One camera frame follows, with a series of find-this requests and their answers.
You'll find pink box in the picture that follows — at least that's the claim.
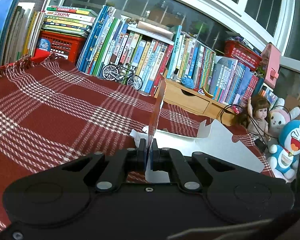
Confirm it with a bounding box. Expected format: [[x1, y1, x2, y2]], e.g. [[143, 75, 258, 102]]
[[261, 42, 282, 90]]

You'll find row of small books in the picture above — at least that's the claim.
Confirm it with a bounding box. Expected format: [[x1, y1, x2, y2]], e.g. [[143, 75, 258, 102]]
[[261, 84, 278, 103]]

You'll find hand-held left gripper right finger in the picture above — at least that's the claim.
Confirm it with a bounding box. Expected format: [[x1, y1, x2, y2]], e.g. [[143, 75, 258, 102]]
[[150, 139, 237, 193]]

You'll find wooden drawer organizer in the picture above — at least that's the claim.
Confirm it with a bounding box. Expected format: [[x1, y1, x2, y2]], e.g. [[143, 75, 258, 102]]
[[154, 69, 238, 126]]

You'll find black cable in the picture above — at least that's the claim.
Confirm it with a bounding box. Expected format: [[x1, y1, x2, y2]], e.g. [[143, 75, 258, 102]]
[[220, 104, 287, 138]]

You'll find white framed window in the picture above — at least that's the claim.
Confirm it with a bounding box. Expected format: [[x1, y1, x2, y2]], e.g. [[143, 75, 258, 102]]
[[50, 0, 300, 63]]

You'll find white cardboard box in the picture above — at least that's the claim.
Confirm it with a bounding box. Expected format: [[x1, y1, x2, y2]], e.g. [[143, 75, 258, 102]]
[[129, 73, 265, 183]]

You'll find red plastic basket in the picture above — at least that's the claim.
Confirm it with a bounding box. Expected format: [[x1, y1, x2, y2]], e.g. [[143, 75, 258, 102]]
[[224, 40, 263, 71]]

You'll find brown haired doll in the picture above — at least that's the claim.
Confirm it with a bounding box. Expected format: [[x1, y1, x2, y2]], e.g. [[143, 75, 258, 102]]
[[234, 95, 272, 153]]

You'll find blue cat plush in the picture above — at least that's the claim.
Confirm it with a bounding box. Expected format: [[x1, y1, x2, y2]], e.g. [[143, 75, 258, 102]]
[[267, 119, 300, 180]]

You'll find wooden bead string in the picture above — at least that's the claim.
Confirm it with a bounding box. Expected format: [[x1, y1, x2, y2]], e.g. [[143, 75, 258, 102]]
[[120, 15, 147, 26]]

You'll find white bunny plush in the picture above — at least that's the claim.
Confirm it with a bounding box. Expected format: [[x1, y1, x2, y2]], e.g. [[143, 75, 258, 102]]
[[268, 104, 300, 140]]

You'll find red plastic crate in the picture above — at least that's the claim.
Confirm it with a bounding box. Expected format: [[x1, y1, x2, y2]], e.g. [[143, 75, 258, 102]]
[[33, 30, 87, 64]]

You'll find row of colourful paperback books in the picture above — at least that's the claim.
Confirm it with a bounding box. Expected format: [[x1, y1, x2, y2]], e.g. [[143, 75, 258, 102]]
[[166, 25, 265, 105]]

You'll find row of pale upright books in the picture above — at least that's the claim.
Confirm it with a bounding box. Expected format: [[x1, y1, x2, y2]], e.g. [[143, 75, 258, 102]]
[[0, 0, 46, 67]]

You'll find blue yarn toy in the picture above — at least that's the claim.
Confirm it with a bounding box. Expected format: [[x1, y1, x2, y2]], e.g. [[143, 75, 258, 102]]
[[181, 76, 195, 89]]

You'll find small potted plant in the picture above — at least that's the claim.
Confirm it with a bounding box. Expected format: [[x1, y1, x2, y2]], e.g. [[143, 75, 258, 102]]
[[254, 64, 265, 78]]

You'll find red plaid blanket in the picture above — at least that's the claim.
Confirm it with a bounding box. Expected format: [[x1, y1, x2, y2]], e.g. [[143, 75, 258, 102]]
[[0, 55, 275, 233]]

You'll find miniature black bicycle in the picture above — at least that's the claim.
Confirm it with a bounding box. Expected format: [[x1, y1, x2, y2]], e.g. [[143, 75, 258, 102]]
[[102, 64, 143, 91]]

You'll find brown cardboard box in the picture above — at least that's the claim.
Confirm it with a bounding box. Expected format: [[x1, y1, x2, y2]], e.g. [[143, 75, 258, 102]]
[[285, 93, 300, 120]]

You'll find flat beige box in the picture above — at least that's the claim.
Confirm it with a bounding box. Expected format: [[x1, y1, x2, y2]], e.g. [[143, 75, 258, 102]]
[[136, 21, 175, 40]]

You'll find row of tall thin books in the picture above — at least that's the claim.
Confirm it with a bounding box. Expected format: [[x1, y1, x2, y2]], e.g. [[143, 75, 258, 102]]
[[76, 5, 175, 95]]

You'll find blue round tin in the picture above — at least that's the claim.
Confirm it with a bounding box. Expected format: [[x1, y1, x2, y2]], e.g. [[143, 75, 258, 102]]
[[37, 38, 52, 53]]

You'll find stack of flat picture books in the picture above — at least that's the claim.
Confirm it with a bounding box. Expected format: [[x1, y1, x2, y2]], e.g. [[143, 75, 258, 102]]
[[41, 5, 98, 38]]

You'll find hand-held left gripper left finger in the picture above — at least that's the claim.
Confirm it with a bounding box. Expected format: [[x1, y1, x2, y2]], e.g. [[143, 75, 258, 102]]
[[60, 139, 148, 193]]

